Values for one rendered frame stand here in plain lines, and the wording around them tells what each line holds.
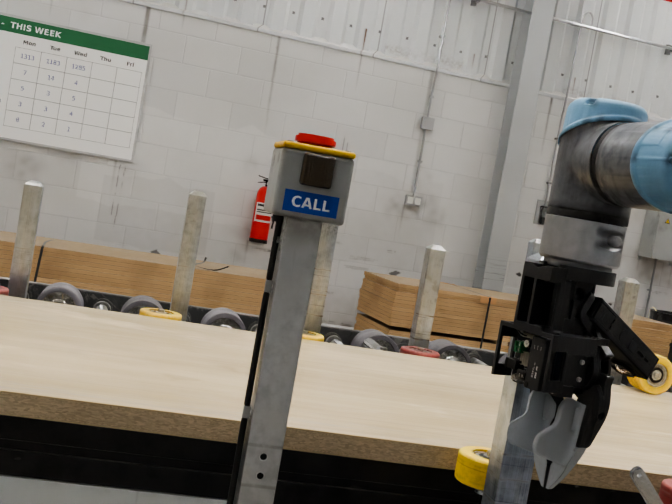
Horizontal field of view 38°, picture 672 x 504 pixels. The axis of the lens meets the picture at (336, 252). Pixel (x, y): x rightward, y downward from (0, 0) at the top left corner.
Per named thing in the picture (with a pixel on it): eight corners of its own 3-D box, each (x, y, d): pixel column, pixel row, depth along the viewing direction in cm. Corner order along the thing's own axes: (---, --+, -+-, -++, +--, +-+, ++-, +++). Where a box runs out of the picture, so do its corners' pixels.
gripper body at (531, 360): (487, 380, 93) (510, 254, 93) (551, 384, 98) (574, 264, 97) (544, 401, 87) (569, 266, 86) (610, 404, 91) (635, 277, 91)
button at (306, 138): (337, 156, 94) (340, 139, 94) (296, 149, 93) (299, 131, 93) (329, 157, 98) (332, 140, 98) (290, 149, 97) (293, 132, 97)
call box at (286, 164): (342, 234, 93) (357, 152, 93) (270, 221, 91) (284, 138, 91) (329, 229, 100) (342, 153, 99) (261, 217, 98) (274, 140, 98)
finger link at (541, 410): (488, 477, 94) (505, 382, 93) (533, 476, 97) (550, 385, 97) (510, 488, 91) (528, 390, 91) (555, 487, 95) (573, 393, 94)
